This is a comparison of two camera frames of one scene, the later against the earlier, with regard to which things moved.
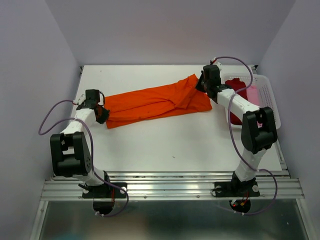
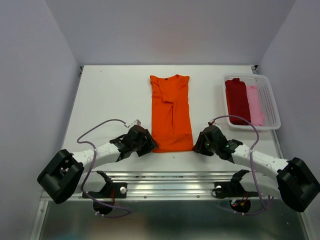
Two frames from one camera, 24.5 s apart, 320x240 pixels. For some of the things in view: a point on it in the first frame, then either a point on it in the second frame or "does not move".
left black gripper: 104,117 → 149,144
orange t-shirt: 181,95 → 171,113
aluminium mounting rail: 190,185 does not move
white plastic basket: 266,98 does not move
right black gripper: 198,85 → 199,147
